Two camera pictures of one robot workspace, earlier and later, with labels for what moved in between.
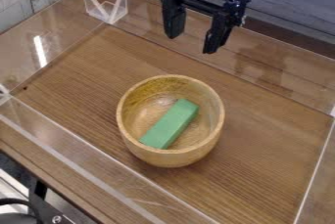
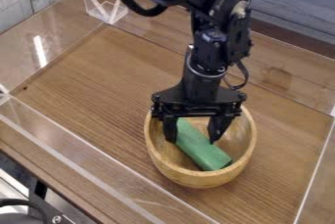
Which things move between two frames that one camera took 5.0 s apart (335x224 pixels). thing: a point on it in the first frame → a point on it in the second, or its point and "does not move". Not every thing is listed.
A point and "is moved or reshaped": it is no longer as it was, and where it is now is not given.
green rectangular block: (166, 128) is moved or reshaped
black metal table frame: (46, 212) does not move
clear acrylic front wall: (97, 185) does not move
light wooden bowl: (145, 102) → (239, 140)
